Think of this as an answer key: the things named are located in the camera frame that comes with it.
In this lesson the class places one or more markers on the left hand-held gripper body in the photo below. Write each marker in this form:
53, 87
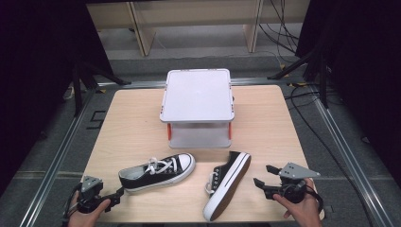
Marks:
91, 201

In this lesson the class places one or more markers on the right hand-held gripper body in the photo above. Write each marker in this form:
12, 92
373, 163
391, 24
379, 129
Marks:
293, 189

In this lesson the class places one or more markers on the black and white canvas shoe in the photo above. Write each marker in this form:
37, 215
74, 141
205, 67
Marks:
227, 186
164, 178

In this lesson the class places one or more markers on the white two-tier shoe rack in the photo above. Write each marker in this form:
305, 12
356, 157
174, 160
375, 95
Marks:
197, 96

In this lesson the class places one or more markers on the person's left hand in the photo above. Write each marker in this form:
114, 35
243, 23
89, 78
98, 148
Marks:
83, 220

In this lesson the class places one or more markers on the person's right hand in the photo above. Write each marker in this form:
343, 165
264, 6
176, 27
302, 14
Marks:
305, 213

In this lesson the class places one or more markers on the black tripod stand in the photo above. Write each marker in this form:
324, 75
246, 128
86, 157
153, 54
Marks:
321, 75
78, 91

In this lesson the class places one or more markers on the black curtain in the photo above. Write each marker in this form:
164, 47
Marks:
365, 72
34, 78

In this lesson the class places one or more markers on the beige wooden furniture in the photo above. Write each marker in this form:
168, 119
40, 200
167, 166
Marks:
195, 12

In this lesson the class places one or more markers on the metal floor rail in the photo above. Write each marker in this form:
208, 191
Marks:
350, 157
53, 167

